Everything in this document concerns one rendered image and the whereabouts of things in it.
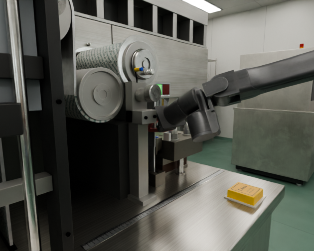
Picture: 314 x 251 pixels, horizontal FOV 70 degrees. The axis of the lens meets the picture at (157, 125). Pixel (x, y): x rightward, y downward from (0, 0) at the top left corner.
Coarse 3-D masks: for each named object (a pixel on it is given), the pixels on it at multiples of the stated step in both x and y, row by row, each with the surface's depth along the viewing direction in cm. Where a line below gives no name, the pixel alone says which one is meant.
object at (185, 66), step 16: (80, 32) 80; (96, 32) 84; (112, 32) 90; (128, 32) 95; (160, 48) 111; (176, 48) 120; (192, 48) 130; (160, 64) 112; (176, 64) 121; (192, 64) 132; (160, 80) 113; (176, 80) 123; (192, 80) 134; (176, 96) 124
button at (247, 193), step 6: (234, 186) 61; (240, 186) 61; (246, 186) 61; (252, 186) 61; (228, 192) 60; (234, 192) 58; (240, 192) 58; (246, 192) 58; (252, 192) 58; (258, 192) 58; (234, 198) 59; (240, 198) 57; (246, 198) 56; (252, 198) 55; (258, 198) 58; (252, 204) 55
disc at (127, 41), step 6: (132, 36) 56; (138, 36) 57; (126, 42) 54; (132, 42) 56; (150, 42) 60; (120, 48) 53; (126, 48) 55; (120, 54) 54; (156, 54) 62; (120, 60) 54; (120, 66) 54; (120, 72) 54; (126, 78) 56; (156, 78) 63
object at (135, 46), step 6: (138, 42) 56; (144, 42) 58; (132, 48) 55; (138, 48) 56; (144, 48) 58; (150, 48) 60; (126, 54) 54; (132, 54) 55; (126, 60) 54; (156, 60) 62; (126, 66) 54; (156, 66) 62; (126, 72) 55; (132, 72) 56; (156, 72) 62; (132, 78) 56; (138, 78) 58; (150, 78) 61
